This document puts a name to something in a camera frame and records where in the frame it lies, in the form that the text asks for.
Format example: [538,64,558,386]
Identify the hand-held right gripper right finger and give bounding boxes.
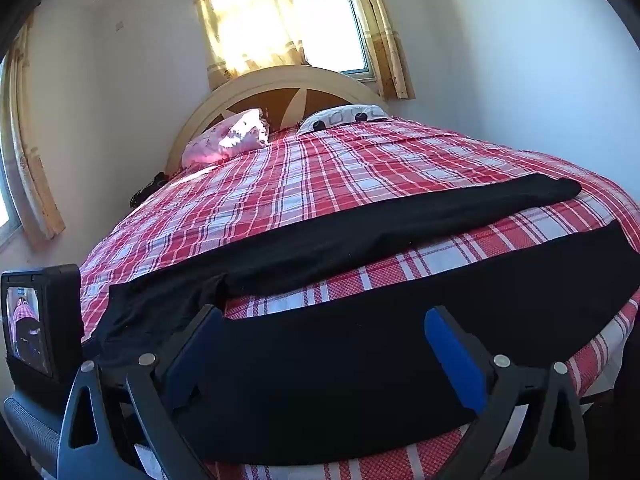
[424,305,590,480]

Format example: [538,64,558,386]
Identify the bed with red plaid sheet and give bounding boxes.
[79,116,640,480]

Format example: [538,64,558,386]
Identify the yellow curtain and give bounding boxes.
[2,15,66,251]
[345,0,416,101]
[190,0,313,92]

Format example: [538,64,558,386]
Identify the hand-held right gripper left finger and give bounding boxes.
[57,304,226,480]

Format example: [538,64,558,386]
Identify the dark object beside bed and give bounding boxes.
[129,172,168,207]

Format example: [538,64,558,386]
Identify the black pants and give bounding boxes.
[95,174,640,463]

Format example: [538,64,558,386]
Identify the pink floral pillow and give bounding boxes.
[181,108,271,168]

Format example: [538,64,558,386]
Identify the cream wooden headboard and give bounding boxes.
[165,65,391,176]

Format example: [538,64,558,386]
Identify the white patterned pillow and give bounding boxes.
[297,104,391,136]

